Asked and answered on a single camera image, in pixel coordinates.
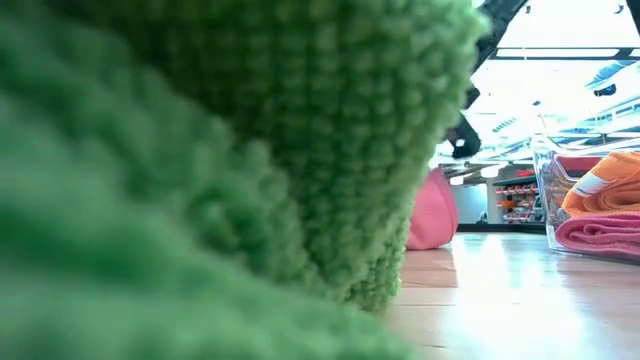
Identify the green microfiber towel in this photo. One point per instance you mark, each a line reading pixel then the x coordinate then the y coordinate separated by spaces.
pixel 200 175

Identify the pink microfiber towel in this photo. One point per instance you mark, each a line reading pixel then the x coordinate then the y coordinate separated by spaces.
pixel 434 215
pixel 595 235

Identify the red background object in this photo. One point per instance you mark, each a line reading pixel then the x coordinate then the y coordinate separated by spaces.
pixel 575 164

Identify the white light fixture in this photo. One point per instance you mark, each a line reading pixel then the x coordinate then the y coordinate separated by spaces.
pixel 490 171
pixel 456 180

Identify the black aluminium table frame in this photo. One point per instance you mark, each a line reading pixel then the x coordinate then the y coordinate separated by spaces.
pixel 500 228

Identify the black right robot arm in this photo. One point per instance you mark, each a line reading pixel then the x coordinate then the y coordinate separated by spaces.
pixel 500 15

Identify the dark blue background object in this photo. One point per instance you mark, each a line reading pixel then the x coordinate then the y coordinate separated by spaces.
pixel 606 90

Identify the black shelf with orange bins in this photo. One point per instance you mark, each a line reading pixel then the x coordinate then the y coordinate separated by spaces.
pixel 515 202

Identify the orange microfiber towel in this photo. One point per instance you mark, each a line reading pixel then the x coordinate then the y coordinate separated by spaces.
pixel 610 190

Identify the clear plastic bin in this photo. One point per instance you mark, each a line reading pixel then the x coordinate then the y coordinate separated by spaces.
pixel 542 170

